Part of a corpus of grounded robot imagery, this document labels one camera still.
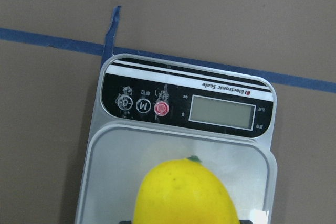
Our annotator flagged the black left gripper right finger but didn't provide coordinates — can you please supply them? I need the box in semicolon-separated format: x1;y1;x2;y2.
239;220;254;224

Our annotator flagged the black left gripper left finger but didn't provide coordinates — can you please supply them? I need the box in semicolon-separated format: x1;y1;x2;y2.
119;220;132;224

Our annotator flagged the yellow mango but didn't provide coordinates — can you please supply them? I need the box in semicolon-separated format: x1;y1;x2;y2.
132;155;239;223

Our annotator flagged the silver electronic kitchen scale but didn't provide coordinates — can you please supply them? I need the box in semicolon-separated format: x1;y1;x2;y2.
75;54;277;223

